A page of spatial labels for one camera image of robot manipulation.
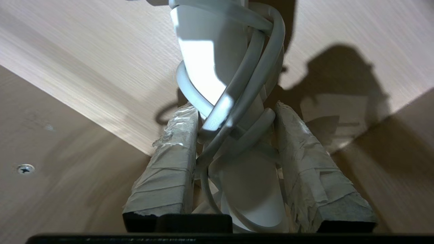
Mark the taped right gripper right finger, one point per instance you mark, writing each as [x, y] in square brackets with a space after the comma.
[312, 176]

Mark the beige wooden drawer front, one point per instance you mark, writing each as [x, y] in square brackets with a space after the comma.
[84, 67]

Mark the white hair dryer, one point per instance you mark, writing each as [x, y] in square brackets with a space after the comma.
[200, 67]

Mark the silver Phillips screw head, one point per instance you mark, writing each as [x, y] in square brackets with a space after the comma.
[25, 168]

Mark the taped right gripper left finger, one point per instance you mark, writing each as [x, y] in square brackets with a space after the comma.
[166, 176]

